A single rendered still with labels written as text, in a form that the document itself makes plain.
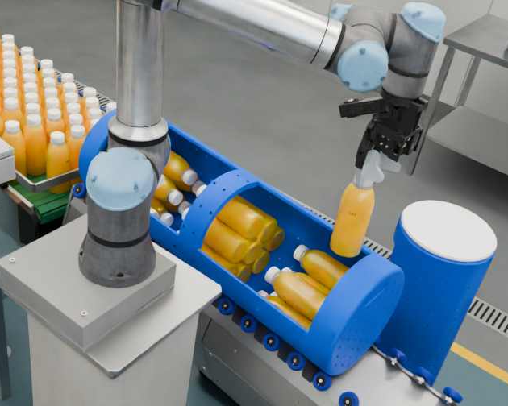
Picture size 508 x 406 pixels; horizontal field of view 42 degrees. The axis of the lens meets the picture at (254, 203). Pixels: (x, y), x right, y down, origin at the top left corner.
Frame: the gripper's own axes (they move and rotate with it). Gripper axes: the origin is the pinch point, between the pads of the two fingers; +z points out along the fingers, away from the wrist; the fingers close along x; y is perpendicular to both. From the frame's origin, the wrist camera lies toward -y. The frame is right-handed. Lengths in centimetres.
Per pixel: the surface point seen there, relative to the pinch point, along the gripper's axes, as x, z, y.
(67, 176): -9, 46, -88
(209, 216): -10.0, 24.1, -30.3
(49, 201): -14, 53, -89
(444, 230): 56, 39, 2
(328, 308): -10.8, 25.2, 6.0
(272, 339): -9.5, 45.6, -6.2
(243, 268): -2.0, 39.9, -23.7
